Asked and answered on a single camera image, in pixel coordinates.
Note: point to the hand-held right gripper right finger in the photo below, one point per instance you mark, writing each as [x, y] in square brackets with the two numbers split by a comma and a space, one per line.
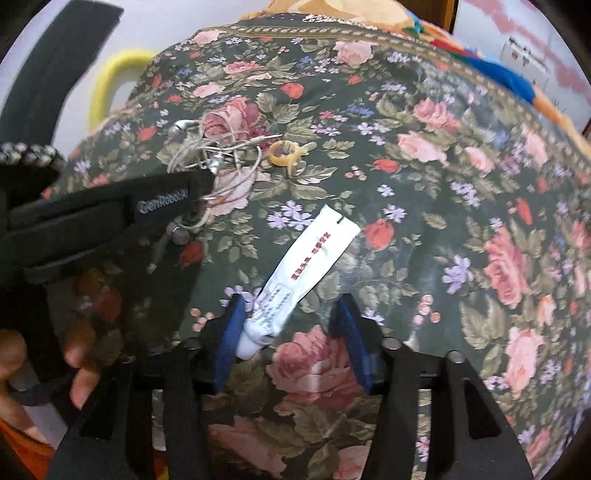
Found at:
[355, 350]

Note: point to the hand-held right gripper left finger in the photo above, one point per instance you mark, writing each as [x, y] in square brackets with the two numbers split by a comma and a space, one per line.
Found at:
[226, 350]

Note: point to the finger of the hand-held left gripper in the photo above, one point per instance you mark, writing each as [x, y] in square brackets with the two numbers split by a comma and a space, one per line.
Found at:
[115, 203]
[92, 265]

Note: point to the white earphones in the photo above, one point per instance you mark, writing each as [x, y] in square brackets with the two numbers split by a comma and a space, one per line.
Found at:
[177, 235]

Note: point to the white squeeze tube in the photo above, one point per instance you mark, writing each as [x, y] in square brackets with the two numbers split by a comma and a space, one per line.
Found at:
[304, 258]

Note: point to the person's left hand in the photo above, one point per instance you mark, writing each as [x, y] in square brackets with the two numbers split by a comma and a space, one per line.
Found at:
[85, 369]

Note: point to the yellow foam tube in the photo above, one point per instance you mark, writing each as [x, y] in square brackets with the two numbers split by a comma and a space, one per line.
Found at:
[99, 92]

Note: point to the dark floral bedsheet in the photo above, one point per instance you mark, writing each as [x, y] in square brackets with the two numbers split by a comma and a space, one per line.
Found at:
[461, 184]

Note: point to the orange cloth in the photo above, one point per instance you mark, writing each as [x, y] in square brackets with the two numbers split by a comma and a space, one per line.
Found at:
[23, 457]

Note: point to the orange printed blanket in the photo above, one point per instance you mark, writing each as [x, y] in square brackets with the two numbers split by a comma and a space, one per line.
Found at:
[323, 7]

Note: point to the brown wooden door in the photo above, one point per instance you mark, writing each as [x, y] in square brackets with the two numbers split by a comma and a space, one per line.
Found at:
[449, 14]

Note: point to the white wall box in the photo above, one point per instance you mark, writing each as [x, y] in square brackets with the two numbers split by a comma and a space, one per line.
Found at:
[526, 57]

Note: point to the pink heart wall stickers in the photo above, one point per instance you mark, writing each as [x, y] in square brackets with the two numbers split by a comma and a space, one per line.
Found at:
[489, 18]

